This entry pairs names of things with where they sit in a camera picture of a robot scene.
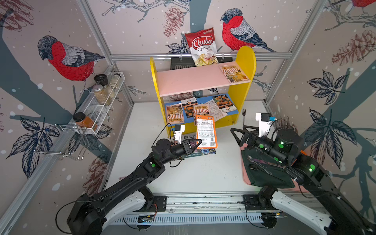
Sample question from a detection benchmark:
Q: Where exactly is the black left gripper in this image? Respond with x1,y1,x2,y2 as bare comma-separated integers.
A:
160,139,202,166

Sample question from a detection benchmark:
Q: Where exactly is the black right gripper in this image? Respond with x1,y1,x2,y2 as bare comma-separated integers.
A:
231,124,288,166

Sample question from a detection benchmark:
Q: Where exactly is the orange back-side seed bag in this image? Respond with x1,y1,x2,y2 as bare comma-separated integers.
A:
196,115,218,149

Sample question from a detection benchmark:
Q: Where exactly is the blue flower seed bag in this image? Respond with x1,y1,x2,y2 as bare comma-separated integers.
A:
188,148,216,158

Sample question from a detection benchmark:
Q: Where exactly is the shop picture seed bag top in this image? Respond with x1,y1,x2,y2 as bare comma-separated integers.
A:
219,65,249,83

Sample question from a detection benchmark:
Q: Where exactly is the pink shop seed bag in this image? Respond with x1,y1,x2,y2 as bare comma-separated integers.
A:
193,104,210,117

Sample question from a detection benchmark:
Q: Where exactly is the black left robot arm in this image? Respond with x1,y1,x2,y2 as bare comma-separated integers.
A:
67,139,202,235

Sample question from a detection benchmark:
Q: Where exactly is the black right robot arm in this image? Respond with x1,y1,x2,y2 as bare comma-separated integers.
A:
230,126,376,235

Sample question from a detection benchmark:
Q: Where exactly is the marigold seed bag lower right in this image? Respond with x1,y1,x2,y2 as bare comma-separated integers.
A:
212,94,237,113

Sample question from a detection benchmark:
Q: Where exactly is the marigold seed bag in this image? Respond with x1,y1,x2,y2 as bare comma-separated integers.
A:
212,94,237,113
181,97,198,118

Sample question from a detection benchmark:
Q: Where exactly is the white text seed bag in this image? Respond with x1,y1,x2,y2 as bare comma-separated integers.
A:
205,100,227,121

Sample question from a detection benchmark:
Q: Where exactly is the large shop seed bag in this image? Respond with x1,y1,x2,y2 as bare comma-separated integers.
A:
166,103,184,124

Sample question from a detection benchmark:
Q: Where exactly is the marigold seed bag lower left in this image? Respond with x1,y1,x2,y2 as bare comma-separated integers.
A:
181,97,198,118

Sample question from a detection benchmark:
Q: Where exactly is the yellow wooden shelf unit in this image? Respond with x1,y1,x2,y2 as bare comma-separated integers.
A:
150,46,257,128

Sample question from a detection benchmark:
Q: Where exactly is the red Chuba chips bag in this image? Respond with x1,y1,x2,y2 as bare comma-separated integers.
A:
185,27,218,67

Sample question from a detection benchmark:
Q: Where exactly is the black fork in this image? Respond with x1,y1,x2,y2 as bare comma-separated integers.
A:
242,109,246,126

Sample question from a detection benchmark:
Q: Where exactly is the pink tray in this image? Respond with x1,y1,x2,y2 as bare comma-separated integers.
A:
240,142,309,193

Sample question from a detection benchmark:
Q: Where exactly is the small metal spoon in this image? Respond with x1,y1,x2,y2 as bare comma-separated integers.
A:
248,164,272,175

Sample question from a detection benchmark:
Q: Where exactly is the beige spice jar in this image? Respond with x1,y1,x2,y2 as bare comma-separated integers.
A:
93,84,112,106

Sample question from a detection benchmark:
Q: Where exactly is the black lid spice jar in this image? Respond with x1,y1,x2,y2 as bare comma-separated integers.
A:
94,74,116,99

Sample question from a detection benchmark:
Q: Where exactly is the orange spice jar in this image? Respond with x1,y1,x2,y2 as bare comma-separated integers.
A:
72,112,98,130

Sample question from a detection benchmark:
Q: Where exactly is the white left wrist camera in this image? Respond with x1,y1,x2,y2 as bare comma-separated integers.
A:
174,124,185,144

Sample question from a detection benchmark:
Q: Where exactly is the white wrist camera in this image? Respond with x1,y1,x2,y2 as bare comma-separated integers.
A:
174,124,185,144
255,113,277,138

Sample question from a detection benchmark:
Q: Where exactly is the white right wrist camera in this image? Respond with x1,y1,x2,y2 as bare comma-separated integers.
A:
255,113,277,138

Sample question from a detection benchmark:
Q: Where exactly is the colourful handled spoon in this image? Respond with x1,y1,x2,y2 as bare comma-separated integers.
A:
247,156,280,167

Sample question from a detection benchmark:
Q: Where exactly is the black metal bracket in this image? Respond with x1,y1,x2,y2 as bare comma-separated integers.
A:
170,57,195,70

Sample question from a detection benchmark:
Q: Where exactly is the white wire spice rack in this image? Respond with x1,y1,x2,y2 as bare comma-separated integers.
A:
68,71,124,139

